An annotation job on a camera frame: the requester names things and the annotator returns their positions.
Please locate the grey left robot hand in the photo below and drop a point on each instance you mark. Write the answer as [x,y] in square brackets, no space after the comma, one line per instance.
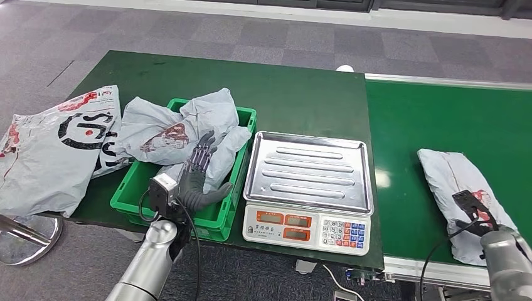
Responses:
[193,187]

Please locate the grey parcel bag red print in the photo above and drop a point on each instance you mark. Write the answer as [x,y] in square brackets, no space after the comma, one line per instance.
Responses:
[158,120]

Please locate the grey parcel bag red line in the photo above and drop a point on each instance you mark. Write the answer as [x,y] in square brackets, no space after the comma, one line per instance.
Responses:
[449,178]

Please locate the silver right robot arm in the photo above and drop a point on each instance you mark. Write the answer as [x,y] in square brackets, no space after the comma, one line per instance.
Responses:
[507,266]

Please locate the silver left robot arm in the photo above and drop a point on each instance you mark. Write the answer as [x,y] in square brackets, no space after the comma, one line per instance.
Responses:
[149,261]

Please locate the conveyor connector block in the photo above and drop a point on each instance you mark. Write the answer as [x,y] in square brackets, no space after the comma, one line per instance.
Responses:
[357,276]

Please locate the green conveyor belt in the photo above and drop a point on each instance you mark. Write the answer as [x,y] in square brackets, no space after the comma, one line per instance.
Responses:
[415,124]

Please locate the green plastic crate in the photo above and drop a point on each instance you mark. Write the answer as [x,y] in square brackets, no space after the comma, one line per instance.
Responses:
[133,187]

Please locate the white printed mailer bag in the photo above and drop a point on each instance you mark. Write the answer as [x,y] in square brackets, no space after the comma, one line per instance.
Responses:
[114,104]

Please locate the white scale with steel tray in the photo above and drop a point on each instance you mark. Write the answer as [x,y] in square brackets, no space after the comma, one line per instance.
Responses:
[307,174]

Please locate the white table foot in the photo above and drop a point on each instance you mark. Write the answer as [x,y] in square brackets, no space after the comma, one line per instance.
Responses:
[305,266]

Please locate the large grey logo mailer bag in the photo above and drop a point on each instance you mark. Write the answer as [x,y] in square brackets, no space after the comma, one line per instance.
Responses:
[41,174]

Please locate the round chrome stand base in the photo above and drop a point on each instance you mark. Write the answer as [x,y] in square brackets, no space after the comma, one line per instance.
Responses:
[37,247]

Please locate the white power strip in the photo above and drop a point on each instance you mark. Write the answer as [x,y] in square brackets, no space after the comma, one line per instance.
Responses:
[343,296]

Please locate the white round cap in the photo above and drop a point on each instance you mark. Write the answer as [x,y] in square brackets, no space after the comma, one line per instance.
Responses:
[345,69]

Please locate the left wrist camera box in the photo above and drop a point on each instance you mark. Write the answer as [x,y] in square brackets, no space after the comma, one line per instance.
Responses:
[164,193]

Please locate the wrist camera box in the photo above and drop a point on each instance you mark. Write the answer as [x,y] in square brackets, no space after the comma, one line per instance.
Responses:
[474,205]
[164,193]

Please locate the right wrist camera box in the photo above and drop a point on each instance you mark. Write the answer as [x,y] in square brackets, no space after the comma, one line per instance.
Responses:
[474,205]

